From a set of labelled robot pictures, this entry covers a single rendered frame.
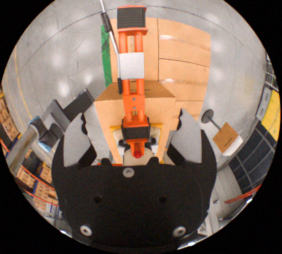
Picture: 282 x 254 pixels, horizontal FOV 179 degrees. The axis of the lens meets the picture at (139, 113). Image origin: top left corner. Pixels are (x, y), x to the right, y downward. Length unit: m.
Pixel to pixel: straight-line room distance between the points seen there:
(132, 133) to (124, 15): 0.36
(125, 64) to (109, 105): 0.25
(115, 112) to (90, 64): 1.12
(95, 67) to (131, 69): 1.22
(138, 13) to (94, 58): 1.24
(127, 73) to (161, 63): 0.60
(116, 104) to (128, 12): 0.37
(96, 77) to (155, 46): 0.97
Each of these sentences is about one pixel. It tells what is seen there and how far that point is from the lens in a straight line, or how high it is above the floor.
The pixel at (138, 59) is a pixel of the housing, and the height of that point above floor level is 1.09.
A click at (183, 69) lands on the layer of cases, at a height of 0.54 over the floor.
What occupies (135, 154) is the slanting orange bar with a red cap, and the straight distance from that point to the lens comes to 0.24.
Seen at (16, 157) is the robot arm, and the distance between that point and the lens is 0.74.
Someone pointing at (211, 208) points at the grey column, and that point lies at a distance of 1.89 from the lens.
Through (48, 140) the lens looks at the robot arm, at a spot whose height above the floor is 0.98.
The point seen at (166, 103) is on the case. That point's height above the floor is 0.94.
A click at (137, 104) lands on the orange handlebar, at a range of 0.26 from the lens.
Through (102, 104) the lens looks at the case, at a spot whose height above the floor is 0.94.
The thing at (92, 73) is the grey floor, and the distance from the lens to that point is 1.46.
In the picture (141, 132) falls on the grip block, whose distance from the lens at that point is 0.32.
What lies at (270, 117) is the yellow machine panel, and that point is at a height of 1.18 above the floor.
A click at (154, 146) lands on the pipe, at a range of 0.56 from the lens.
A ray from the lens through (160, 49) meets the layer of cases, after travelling 0.82.
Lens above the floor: 1.32
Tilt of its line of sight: 58 degrees down
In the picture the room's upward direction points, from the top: 173 degrees clockwise
